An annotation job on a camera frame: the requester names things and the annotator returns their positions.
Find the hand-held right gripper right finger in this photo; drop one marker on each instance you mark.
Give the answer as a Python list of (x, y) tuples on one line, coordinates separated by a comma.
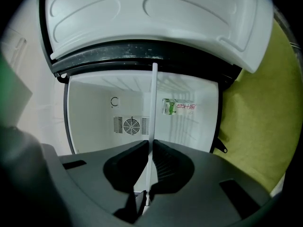
[(208, 185)]

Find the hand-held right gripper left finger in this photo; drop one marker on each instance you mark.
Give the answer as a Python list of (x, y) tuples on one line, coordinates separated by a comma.
[(94, 174)]

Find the small black fridge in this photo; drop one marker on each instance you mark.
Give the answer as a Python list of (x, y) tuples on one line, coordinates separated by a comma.
[(94, 115)]

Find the white wire fridge shelf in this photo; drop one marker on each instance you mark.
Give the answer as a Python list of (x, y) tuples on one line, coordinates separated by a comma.
[(154, 103)]

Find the white fridge door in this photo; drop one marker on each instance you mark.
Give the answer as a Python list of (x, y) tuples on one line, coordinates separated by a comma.
[(142, 20)]

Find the white green carton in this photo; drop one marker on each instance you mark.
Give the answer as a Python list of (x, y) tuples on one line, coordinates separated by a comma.
[(177, 107)]

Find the lime green tablecloth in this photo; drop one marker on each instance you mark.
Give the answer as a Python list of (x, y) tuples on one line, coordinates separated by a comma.
[(260, 115)]

